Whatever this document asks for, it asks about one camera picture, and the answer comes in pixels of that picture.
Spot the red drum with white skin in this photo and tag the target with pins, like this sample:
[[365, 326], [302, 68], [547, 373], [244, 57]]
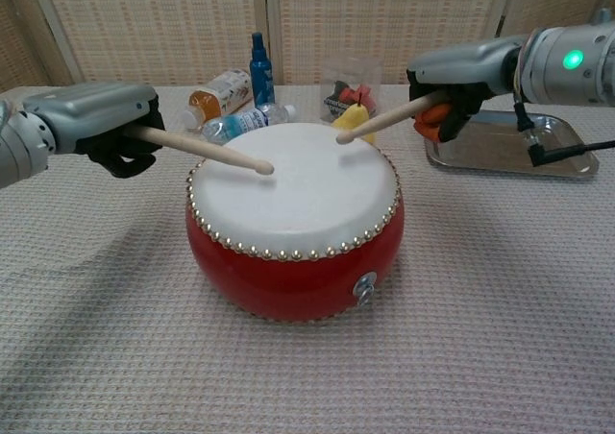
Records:
[[293, 203]]

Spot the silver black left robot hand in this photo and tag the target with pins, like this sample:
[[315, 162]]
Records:
[[96, 112]]

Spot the rectangular steel tray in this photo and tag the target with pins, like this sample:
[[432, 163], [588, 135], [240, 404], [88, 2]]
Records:
[[495, 151]]

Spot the yellow pear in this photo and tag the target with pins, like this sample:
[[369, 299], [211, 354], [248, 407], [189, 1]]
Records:
[[353, 117]]

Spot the blue spray bottle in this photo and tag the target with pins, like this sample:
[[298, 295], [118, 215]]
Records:
[[262, 79]]

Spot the beige woven tablecloth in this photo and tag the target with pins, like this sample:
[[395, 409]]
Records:
[[96, 357]]

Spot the orange tea bottle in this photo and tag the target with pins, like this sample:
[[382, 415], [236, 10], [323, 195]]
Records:
[[221, 93]]

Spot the wooden drumstick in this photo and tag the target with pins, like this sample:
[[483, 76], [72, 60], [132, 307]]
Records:
[[384, 119], [216, 153]]

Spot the clear water bottle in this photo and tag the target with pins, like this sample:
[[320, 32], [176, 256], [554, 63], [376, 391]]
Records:
[[240, 123]]

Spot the clear plastic box with items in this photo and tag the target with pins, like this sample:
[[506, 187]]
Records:
[[346, 76]]

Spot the silver orange-tipped right robot hand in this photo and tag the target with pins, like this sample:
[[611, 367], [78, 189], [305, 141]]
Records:
[[471, 64]]

